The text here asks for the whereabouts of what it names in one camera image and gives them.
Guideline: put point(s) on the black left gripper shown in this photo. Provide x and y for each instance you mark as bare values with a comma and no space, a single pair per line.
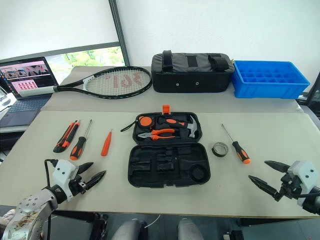
79,186

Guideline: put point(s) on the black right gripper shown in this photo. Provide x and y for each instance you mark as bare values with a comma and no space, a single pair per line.
287,188

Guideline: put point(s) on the black orange screwdriver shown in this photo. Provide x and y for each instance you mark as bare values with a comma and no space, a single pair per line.
78,147
240,151

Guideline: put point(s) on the orange test pen screwdriver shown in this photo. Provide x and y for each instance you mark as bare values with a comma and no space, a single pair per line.
106,143

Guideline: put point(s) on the black orange utility knife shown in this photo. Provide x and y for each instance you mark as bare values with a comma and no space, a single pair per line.
67,137

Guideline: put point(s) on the black tool case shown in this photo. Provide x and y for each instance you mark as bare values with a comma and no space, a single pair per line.
170,170

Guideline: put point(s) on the black electrical tape roll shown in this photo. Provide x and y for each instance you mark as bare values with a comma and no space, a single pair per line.
220,149

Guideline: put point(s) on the orange black tape measure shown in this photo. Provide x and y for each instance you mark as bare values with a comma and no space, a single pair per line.
146,122

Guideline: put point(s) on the black office chair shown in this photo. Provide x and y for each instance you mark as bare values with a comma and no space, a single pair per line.
313,97

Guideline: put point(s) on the blue plastic divided crate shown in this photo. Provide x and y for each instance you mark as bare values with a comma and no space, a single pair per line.
270,85

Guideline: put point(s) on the black white tennis racket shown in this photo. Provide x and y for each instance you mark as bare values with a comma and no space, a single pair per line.
117,82

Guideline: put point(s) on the black orange claw hammer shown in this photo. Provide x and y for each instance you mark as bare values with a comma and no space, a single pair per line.
175,123

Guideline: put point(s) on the open laptop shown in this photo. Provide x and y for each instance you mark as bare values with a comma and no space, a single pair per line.
25,75

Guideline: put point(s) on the black grey fabric bag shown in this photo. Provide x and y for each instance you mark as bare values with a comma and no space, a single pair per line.
190,75

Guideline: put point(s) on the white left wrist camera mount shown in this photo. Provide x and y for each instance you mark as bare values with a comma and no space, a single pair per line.
63,172

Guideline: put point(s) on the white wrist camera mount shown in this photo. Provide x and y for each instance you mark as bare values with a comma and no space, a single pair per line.
303,172
63,172

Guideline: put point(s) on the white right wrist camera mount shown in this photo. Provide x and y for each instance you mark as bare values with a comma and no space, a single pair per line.
303,172

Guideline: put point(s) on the dark window frame post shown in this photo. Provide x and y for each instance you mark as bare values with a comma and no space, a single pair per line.
120,32

